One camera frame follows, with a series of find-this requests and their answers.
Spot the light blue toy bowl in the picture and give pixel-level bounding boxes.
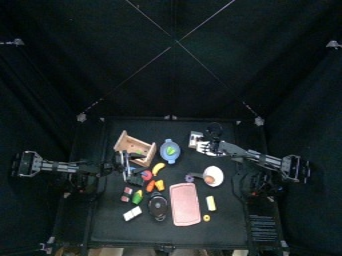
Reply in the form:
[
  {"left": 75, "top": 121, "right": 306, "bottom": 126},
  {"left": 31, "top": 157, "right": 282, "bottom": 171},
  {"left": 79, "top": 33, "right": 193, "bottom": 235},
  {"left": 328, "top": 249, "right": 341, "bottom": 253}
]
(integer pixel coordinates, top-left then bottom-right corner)
[{"left": 160, "top": 138, "right": 184, "bottom": 165}]

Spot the black toy pot with lid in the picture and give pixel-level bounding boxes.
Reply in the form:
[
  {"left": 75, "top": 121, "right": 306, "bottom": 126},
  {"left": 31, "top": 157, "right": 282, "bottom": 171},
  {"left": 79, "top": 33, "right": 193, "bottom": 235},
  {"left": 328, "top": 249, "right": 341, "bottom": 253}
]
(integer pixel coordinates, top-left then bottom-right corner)
[{"left": 147, "top": 192, "right": 172, "bottom": 223}]

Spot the thin grey cord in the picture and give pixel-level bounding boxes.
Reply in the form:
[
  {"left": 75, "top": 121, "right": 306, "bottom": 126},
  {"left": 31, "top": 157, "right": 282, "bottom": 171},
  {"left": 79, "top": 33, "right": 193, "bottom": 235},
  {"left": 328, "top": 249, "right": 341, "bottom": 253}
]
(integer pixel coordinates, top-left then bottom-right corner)
[
  {"left": 82, "top": 0, "right": 237, "bottom": 114},
  {"left": 123, "top": 0, "right": 260, "bottom": 118}
]

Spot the green yellow toy vegetable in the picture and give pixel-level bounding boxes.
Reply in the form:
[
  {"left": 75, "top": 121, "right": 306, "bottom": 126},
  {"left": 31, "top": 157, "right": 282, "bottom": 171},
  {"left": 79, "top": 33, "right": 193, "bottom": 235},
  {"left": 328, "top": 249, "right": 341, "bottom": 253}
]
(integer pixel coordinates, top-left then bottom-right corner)
[{"left": 131, "top": 189, "right": 145, "bottom": 206}]

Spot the black ribbed panel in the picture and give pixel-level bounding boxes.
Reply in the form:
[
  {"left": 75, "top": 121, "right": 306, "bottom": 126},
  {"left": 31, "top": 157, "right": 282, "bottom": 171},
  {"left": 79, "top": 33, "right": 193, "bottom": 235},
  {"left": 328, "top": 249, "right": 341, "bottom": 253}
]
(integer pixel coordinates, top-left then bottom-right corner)
[{"left": 248, "top": 214, "right": 280, "bottom": 246}]

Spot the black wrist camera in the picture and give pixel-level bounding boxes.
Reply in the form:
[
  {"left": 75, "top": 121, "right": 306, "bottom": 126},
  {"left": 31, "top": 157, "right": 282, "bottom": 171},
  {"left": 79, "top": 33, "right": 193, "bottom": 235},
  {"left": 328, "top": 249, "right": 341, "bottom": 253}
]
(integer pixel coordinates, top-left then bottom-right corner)
[{"left": 205, "top": 121, "right": 225, "bottom": 142}]

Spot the metal frame clamp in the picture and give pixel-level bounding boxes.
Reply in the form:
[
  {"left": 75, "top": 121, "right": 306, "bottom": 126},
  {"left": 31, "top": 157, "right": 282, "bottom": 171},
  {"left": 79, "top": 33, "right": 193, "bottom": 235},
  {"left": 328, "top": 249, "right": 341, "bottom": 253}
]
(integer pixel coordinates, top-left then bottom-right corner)
[
  {"left": 0, "top": 38, "right": 26, "bottom": 47},
  {"left": 326, "top": 39, "right": 342, "bottom": 50}
]

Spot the pink cutting board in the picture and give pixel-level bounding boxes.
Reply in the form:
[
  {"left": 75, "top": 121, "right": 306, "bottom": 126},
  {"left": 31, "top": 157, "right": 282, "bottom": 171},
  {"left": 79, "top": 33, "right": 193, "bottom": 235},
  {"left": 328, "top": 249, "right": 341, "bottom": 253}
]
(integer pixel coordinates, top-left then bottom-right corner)
[{"left": 169, "top": 182, "right": 204, "bottom": 228}]

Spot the yellow toy banana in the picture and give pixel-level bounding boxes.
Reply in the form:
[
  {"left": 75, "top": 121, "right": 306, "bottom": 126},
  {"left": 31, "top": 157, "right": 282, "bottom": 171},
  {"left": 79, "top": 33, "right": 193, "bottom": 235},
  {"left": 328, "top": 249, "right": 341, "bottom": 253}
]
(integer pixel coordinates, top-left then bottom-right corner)
[{"left": 151, "top": 162, "right": 168, "bottom": 177}]

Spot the white rectangular toy block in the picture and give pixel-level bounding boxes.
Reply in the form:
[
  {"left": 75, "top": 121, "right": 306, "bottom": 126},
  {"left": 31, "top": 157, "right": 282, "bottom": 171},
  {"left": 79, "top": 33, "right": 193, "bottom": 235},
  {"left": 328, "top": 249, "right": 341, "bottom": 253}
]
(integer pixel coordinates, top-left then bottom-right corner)
[{"left": 122, "top": 205, "right": 145, "bottom": 222}]

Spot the wooden knife holder block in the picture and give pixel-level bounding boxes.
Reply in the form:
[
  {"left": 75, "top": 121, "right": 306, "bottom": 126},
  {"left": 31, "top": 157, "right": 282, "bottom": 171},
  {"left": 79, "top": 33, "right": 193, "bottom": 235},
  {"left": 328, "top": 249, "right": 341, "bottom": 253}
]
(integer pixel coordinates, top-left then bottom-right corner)
[{"left": 113, "top": 130, "right": 158, "bottom": 168}]

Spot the white bowl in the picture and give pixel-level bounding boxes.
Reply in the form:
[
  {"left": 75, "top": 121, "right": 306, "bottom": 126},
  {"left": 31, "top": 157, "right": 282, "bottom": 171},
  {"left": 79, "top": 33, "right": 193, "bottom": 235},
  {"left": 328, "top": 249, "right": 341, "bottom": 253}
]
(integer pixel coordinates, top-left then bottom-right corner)
[{"left": 186, "top": 165, "right": 226, "bottom": 188}]

